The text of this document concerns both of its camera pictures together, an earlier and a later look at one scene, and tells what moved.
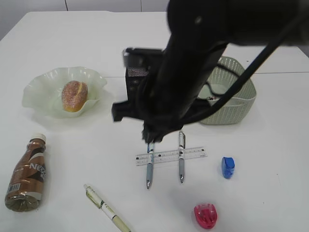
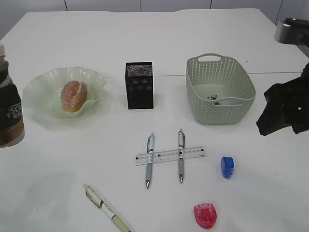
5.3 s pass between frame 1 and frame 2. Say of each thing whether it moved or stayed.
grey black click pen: stayed
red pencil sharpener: stayed
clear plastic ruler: stayed
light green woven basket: stayed
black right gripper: moved
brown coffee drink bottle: moved
